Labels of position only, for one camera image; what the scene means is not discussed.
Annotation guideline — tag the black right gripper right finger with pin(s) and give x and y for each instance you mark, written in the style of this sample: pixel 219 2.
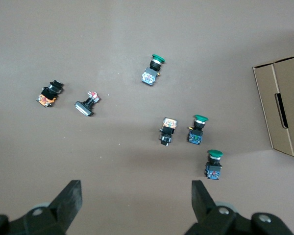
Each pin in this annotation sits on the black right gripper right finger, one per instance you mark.
pixel 218 220

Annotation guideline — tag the green mushroom push button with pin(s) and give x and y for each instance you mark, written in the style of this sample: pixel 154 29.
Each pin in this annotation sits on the green mushroom push button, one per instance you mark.
pixel 150 76
pixel 213 169
pixel 196 134

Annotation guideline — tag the brown cardboard box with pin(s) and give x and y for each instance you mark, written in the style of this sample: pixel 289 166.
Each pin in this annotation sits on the brown cardboard box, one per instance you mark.
pixel 272 98

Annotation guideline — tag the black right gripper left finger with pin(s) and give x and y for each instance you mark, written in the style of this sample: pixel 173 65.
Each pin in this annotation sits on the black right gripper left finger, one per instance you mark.
pixel 54 218

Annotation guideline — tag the black square button red block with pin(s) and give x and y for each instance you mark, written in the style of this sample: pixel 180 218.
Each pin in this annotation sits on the black square button red block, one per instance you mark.
pixel 84 107

